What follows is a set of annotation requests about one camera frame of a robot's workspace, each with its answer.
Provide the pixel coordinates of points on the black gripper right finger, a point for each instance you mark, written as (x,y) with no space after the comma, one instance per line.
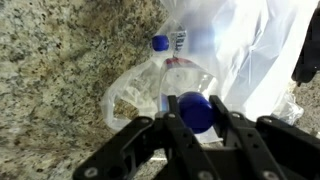
(260,150)

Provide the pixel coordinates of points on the small blue-capped water bottle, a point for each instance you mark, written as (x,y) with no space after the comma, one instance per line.
(160,42)
(196,111)

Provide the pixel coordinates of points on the translucent white plastic bag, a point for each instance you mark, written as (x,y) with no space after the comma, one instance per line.
(250,50)

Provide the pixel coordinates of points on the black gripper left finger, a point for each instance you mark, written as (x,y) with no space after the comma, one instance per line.
(173,150)

